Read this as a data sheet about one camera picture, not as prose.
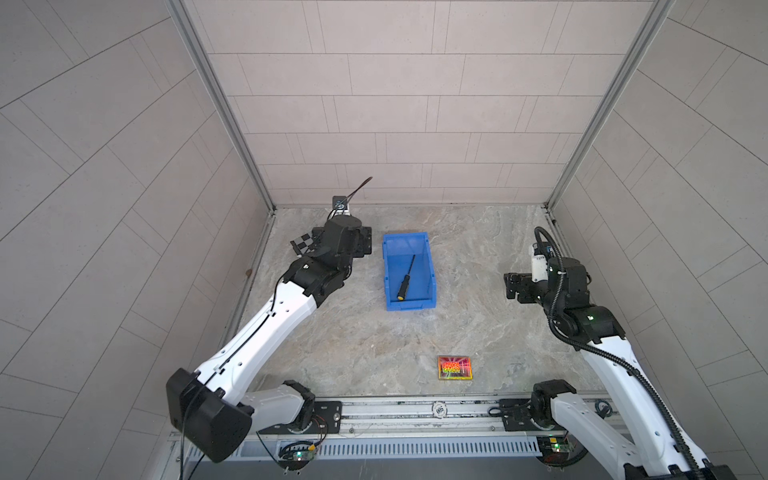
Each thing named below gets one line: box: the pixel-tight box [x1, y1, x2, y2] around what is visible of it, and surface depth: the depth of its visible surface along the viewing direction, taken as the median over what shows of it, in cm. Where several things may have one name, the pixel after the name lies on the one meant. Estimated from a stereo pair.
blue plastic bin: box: [382, 232, 437, 311], surface depth 100 cm
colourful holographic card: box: [438, 356, 473, 380], surface depth 79 cm
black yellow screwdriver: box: [397, 254, 416, 301], surface depth 93 cm
